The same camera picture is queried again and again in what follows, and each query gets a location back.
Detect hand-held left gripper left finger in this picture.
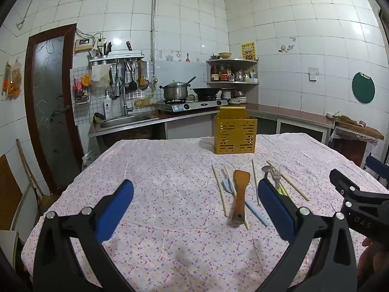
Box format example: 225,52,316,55
33,179,143,292

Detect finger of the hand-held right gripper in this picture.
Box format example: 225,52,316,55
329,168,389,208

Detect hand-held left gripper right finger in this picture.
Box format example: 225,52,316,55
258,178,357,292

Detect metal fork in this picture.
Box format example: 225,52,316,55
271,166,288,197

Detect metal spoon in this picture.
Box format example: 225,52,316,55
261,166,274,186

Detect wooden spatula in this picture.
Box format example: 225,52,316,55
228,170,251,228

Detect yellow perforated utensil holder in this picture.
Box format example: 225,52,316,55
212,106,258,155

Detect person's right hand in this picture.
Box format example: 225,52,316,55
359,237,389,283

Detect blue chair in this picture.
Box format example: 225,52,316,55
365,154,389,187

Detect wooden cutting board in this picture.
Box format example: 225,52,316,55
334,119,384,140

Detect floral pink tablecloth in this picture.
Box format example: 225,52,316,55
21,132,389,292

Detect glass door kitchen cabinets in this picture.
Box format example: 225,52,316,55
166,114,332,143

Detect red-brown kitchen counter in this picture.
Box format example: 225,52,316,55
152,103,335,128

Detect stainless steel sink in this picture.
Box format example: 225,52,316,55
99,113,159,129

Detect green round cutting board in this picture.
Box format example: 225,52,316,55
352,71,376,104

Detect white soap bottle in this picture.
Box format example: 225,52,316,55
103,92,112,119

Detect stack of white plates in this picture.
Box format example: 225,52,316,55
222,91,247,103

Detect steel gas stove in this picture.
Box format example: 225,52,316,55
156,97,229,112

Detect brown framed glass door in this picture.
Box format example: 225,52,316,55
24,24,84,193

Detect steel cooking pot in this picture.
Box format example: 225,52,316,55
159,81,190,101

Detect beige hanging towel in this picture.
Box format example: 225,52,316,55
90,65,111,88

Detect black wok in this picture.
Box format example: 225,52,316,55
190,88,222,97

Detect row of condiment bottles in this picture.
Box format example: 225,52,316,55
211,64,234,82

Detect metal corner shelf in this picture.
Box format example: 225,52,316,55
206,58,259,85

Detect hanging plastic bag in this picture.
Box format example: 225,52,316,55
3,59,23,101

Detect yellow hose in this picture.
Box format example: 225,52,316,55
134,91,159,108

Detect metal wall utensil rack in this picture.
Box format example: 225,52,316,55
89,50,145,66

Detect yellow wall poster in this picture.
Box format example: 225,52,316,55
241,43,255,60

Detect beige wall control box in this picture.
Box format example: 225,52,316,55
75,38,94,52

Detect metal wall pipe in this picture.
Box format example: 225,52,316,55
150,0,157,80

